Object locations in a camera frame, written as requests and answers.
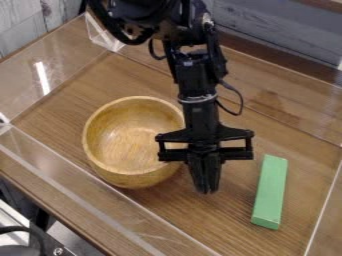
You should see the black metal table bracket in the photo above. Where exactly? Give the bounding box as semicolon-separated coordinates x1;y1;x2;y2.
30;222;77;256

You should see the clear acrylic corner bracket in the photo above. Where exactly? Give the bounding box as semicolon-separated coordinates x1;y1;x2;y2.
85;12;125;53

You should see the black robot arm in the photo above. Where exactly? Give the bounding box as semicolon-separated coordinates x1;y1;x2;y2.
87;0;254;194

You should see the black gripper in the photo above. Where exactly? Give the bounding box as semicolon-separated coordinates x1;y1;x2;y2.
156;100;254;194

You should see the black cable bottom left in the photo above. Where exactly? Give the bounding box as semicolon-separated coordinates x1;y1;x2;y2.
0;225;49;256

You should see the brown wooden bowl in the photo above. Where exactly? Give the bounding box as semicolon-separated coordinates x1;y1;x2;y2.
82;96;185;189

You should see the green rectangular block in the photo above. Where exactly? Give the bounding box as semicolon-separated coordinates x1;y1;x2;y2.
252;154;289;230

